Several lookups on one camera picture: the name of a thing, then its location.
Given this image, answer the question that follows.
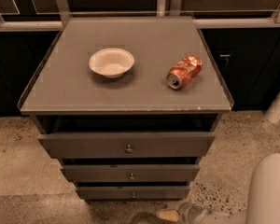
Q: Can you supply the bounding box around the grey bottom drawer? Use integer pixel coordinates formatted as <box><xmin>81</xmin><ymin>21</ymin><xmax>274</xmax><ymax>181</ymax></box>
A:
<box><xmin>77</xmin><ymin>186</ymin><xmax>189</xmax><ymax>200</ymax></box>

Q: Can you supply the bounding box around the grey drawer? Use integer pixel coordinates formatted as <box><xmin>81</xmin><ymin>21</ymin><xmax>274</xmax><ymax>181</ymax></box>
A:
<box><xmin>62</xmin><ymin>164</ymin><xmax>200</xmax><ymax>182</ymax></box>
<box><xmin>77</xmin><ymin>186</ymin><xmax>189</xmax><ymax>200</ymax></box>
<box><xmin>38</xmin><ymin>132</ymin><xmax>215</xmax><ymax>159</ymax></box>

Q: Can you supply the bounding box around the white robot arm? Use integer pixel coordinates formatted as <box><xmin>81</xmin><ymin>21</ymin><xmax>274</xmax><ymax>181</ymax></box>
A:
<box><xmin>156</xmin><ymin>153</ymin><xmax>280</xmax><ymax>224</ymax></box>

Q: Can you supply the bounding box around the grey top drawer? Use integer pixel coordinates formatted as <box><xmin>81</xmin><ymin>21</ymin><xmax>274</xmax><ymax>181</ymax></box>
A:
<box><xmin>38</xmin><ymin>132</ymin><xmax>215</xmax><ymax>159</ymax></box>

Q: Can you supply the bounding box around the grey middle drawer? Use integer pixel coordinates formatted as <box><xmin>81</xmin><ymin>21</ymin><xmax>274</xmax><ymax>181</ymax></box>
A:
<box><xmin>62</xmin><ymin>164</ymin><xmax>200</xmax><ymax>182</ymax></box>

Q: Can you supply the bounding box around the grey drawer cabinet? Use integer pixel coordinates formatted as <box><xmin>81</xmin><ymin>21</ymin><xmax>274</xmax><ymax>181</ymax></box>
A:
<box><xmin>19</xmin><ymin>21</ymin><xmax>233</xmax><ymax>190</ymax></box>

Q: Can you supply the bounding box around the crushed orange soda can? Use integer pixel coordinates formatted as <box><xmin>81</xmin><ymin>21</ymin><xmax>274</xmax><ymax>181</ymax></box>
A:
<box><xmin>167</xmin><ymin>55</ymin><xmax>203</xmax><ymax>90</ymax></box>

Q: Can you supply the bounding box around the white paper bowl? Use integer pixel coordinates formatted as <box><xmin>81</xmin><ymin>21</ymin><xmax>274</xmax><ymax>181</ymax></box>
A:
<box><xmin>89</xmin><ymin>48</ymin><xmax>134</xmax><ymax>78</ymax></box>

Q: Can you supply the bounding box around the white cylindrical post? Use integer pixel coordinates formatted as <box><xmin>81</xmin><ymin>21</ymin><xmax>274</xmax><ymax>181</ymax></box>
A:
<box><xmin>264</xmin><ymin>92</ymin><xmax>280</xmax><ymax>124</ymax></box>

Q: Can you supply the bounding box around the metal railing frame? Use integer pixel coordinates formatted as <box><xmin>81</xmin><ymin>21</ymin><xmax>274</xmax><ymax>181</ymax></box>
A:
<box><xmin>0</xmin><ymin>0</ymin><xmax>280</xmax><ymax>31</ymax></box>

